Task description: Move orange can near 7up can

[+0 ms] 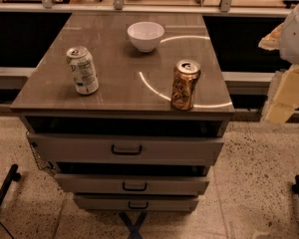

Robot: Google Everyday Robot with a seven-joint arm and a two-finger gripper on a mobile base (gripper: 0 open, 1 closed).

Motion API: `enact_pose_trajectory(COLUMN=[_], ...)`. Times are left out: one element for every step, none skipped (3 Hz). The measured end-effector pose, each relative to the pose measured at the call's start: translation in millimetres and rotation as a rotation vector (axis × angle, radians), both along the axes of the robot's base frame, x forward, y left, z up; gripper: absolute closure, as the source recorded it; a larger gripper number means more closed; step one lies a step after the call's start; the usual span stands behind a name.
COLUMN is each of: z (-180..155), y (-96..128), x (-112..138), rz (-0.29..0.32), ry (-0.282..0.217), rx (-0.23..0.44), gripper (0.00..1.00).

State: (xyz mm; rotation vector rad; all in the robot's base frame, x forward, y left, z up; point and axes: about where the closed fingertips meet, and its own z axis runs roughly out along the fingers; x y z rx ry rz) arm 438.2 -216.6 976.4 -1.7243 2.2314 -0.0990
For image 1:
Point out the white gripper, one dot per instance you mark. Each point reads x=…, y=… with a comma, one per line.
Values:
x=296, y=39

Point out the orange soda can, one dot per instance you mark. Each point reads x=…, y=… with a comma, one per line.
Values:
x=186, y=74

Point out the white green 7up can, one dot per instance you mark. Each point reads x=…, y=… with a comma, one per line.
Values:
x=81, y=65

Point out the white bowl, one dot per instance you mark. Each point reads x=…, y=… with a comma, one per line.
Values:
x=145, y=36

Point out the top grey drawer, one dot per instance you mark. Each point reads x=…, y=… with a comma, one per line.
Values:
x=116, y=149

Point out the grey drawer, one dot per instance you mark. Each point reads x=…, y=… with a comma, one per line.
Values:
x=116, y=149
x=126, y=184
x=136, y=202

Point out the middle grey drawer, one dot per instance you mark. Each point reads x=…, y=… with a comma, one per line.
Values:
x=126, y=184

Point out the bottom grey drawer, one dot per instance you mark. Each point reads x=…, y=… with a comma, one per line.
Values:
x=136, y=202

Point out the black left base leg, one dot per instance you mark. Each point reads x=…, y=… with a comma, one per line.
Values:
x=12, y=175

